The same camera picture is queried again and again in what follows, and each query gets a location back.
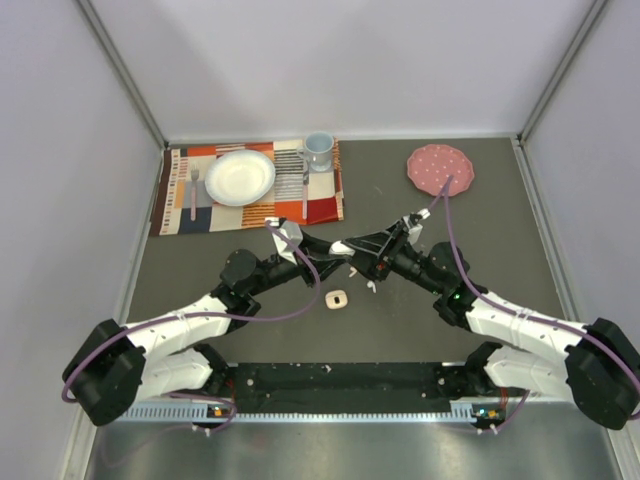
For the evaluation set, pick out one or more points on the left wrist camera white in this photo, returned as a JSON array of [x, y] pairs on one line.
[[287, 236]]

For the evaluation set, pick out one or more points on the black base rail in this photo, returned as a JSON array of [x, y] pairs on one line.
[[346, 388]]

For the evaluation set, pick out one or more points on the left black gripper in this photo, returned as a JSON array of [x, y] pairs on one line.
[[317, 252]]

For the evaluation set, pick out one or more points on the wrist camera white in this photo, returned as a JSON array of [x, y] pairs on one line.
[[413, 223], [287, 236]]

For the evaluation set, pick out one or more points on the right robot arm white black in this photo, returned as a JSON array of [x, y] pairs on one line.
[[594, 366]]

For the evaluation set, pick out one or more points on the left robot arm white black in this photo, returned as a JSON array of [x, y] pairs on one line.
[[118, 366]]

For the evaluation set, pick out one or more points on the white bowl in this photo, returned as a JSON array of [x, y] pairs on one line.
[[240, 178]]

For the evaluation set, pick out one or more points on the white earbud case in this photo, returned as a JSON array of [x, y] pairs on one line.
[[338, 248]]

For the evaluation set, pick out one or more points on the grey cable duct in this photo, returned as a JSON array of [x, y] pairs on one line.
[[207, 412]]

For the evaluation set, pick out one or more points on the light blue mug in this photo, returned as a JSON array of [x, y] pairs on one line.
[[317, 151]]

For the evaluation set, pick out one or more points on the beige earbud case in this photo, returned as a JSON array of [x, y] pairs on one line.
[[336, 299]]

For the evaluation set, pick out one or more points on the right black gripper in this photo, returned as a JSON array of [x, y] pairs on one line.
[[386, 246]]

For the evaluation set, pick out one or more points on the patterned orange placemat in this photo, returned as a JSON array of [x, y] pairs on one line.
[[171, 210]]

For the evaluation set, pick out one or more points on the pink dotted plate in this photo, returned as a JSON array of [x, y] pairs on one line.
[[430, 167]]

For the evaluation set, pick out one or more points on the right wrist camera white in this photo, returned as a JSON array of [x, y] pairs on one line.
[[413, 223]]

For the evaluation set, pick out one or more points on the pink handled fork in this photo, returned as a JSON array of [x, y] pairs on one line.
[[194, 172]]

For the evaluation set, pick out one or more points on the pink handled knife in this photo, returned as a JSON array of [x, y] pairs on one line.
[[305, 185]]

